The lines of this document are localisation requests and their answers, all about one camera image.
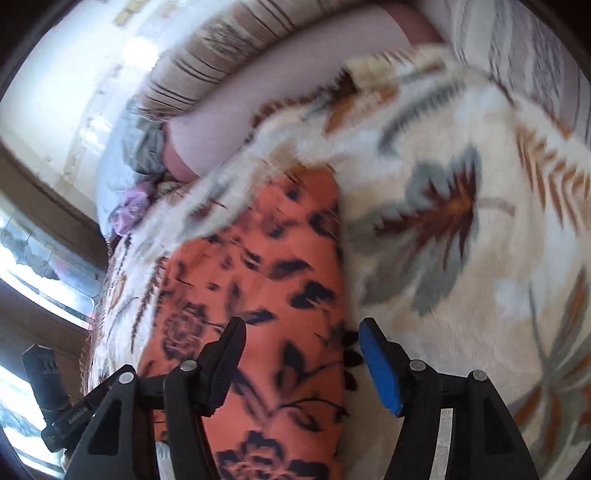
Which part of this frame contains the pink bolster pillow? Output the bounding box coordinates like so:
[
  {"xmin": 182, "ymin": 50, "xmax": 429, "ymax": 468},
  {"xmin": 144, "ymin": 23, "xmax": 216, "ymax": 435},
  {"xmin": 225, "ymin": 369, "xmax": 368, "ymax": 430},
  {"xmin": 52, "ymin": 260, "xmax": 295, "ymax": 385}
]
[{"xmin": 164, "ymin": 9, "xmax": 444, "ymax": 183}]

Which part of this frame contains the purple floral cloth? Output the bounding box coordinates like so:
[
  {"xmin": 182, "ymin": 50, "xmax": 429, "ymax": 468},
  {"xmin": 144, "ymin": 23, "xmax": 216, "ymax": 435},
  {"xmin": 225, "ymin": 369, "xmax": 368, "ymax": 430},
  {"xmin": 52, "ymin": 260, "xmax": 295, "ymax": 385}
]
[{"xmin": 108, "ymin": 181, "xmax": 160, "ymax": 237}]

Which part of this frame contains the window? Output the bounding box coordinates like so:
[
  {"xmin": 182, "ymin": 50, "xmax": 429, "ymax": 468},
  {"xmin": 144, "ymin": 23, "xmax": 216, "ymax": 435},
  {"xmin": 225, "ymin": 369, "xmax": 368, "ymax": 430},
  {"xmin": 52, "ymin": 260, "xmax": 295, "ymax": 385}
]
[{"xmin": 0, "ymin": 196, "xmax": 108, "ymax": 476}]

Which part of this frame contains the striped grey cloth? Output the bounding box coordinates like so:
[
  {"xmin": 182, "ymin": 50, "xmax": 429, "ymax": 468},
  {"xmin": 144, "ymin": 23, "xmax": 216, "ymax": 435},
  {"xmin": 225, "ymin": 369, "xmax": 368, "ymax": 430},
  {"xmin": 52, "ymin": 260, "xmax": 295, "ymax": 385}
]
[{"xmin": 443, "ymin": 0, "xmax": 591, "ymax": 139}]

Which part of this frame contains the orange black floral garment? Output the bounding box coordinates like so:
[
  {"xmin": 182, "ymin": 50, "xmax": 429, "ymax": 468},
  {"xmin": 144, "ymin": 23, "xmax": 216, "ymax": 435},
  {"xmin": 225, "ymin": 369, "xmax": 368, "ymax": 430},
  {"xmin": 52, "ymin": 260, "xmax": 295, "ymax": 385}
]
[{"xmin": 136, "ymin": 166, "xmax": 363, "ymax": 480}]

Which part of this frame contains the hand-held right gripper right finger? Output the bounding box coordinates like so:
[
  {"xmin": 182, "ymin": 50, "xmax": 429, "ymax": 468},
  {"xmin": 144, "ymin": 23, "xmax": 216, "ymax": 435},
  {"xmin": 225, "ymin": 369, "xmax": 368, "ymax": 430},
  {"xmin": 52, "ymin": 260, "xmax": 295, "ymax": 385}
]
[{"xmin": 359, "ymin": 318, "xmax": 541, "ymax": 480}]

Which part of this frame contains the cream leaf print blanket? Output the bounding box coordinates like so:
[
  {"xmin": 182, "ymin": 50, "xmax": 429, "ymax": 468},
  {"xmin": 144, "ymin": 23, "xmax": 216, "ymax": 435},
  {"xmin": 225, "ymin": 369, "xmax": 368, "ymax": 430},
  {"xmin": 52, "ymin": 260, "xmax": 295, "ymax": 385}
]
[{"xmin": 81, "ymin": 42, "xmax": 591, "ymax": 480}]

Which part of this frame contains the striped bolster pillow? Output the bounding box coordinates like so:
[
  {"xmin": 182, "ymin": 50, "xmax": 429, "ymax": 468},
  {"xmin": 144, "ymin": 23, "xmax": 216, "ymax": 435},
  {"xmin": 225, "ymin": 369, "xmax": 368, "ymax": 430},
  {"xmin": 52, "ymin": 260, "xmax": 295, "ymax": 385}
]
[{"xmin": 139, "ymin": 0, "xmax": 324, "ymax": 123}]

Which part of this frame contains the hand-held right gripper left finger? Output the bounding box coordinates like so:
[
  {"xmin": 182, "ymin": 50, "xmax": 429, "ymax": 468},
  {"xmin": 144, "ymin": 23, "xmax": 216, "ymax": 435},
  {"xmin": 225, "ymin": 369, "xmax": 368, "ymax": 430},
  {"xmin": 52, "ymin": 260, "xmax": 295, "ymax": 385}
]
[{"xmin": 65, "ymin": 318, "xmax": 247, "ymax": 480}]

